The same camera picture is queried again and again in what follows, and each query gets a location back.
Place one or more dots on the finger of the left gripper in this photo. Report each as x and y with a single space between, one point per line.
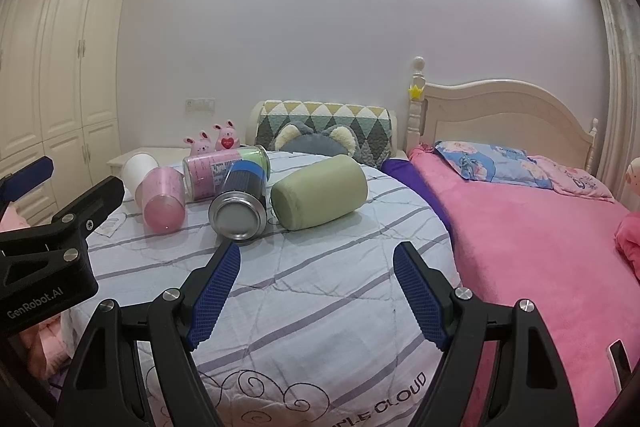
85 211
15 185

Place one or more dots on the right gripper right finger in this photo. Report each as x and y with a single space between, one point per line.
528 384

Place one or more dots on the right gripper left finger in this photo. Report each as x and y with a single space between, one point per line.
105 385

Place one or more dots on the pink lined clear plastic cup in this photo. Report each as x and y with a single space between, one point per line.
161 197

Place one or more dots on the white paper cup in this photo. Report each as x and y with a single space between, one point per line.
135 170

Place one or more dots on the green foam cup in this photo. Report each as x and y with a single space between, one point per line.
319 193

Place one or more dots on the pink fleece blanket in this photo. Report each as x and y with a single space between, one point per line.
513 242

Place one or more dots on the pink green labelled jar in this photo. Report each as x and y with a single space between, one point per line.
204 174

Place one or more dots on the left pink bunny toy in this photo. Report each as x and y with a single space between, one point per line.
200 145

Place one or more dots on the pink bunny toy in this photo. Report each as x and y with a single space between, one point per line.
227 138
200 145

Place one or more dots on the blue black metal can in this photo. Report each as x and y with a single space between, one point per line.
238 212

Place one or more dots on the right pink bunny toy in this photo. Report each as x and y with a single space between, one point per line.
227 138

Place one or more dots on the pink plush toy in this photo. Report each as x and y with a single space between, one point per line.
627 236

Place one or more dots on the cream wardrobe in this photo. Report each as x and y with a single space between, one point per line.
58 95

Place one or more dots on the pink printed pillow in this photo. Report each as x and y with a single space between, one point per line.
572 181

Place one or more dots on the white striped folded quilt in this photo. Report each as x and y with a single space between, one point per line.
316 330

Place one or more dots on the blue cartoon pillow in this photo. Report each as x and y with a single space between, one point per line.
492 163

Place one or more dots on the purple blanket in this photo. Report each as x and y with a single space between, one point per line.
403 171

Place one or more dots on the cream wooden headboard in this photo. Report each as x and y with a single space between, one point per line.
505 112

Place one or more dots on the grey bear plush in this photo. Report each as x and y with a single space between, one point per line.
296 137

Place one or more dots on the triangle pattern quilted cushion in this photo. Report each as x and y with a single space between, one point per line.
375 127

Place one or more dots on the yellow star sticker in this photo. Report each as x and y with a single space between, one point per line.
415 92

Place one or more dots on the cream curtain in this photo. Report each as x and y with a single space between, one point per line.
620 143

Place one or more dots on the white wall socket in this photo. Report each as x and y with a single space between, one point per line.
205 105

